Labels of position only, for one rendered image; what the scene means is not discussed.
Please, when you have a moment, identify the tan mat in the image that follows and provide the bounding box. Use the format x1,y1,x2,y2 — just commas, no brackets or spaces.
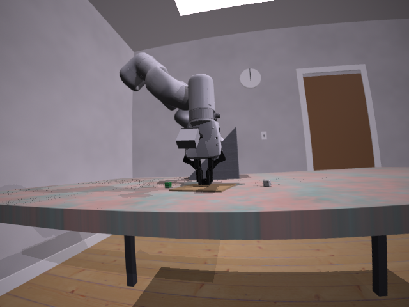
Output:
169,184,236,193

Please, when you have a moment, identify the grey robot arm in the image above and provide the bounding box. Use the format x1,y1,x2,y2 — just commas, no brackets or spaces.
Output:
120,52,220,149

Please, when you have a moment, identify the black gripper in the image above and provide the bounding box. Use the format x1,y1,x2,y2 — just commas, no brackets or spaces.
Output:
183,118,226,185

